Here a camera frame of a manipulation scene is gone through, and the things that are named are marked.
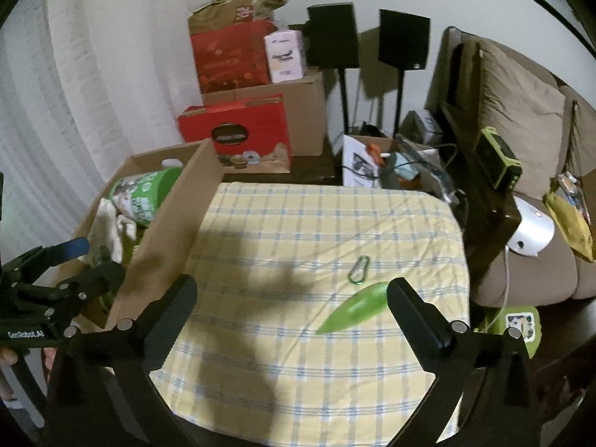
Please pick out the white cloth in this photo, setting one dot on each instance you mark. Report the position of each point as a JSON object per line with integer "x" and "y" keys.
{"x": 105, "y": 223}

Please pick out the white curtain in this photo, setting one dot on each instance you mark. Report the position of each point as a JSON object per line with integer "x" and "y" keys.
{"x": 70, "y": 102}

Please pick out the large brown cardboard box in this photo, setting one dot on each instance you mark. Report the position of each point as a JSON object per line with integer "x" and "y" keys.
{"x": 302, "y": 111}

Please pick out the person's left hand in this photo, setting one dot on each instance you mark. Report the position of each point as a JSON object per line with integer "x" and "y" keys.
{"x": 7, "y": 357}

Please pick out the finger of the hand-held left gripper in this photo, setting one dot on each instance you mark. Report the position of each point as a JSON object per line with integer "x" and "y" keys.
{"x": 74, "y": 247}
{"x": 100, "y": 277}

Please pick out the white round device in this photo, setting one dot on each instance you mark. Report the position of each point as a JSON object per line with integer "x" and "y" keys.
{"x": 531, "y": 228}

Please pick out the black speaker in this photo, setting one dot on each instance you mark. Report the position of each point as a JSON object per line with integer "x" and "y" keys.
{"x": 403, "y": 39}
{"x": 333, "y": 35}

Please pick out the small white box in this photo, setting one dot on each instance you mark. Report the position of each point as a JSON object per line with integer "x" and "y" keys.
{"x": 285, "y": 56}

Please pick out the green and white box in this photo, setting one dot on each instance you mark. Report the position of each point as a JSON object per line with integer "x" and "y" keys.
{"x": 521, "y": 323}

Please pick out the green pointed plastic object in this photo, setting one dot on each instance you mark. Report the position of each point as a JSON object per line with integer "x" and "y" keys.
{"x": 354, "y": 309}

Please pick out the black speaker stand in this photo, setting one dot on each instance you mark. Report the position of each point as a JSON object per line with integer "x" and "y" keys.
{"x": 344, "y": 102}
{"x": 399, "y": 102}

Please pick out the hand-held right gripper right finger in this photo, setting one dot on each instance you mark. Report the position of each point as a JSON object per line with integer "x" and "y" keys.
{"x": 409, "y": 312}

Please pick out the brown sofa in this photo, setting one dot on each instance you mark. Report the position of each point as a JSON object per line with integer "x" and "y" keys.
{"x": 535, "y": 284}

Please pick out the yellow plaid cloth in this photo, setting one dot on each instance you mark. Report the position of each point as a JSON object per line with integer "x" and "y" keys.
{"x": 302, "y": 223}

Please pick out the red printed cardboard box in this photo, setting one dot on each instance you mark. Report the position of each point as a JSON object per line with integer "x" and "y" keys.
{"x": 223, "y": 56}

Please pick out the green portable device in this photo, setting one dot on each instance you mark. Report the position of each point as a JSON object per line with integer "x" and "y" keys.
{"x": 498, "y": 160}

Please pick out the green carabiner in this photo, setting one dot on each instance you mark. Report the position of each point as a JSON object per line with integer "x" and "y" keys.
{"x": 352, "y": 281}

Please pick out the yellow bag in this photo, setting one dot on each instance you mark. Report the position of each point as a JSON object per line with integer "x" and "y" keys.
{"x": 568, "y": 226}

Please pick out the beige sofa cushion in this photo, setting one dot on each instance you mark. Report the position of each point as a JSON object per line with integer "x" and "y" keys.
{"x": 584, "y": 139}
{"x": 517, "y": 102}

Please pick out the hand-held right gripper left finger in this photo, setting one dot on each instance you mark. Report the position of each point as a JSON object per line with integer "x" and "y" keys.
{"x": 179, "y": 305}

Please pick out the cluttered cardboard box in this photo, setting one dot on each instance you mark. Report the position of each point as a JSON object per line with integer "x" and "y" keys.
{"x": 358, "y": 163}

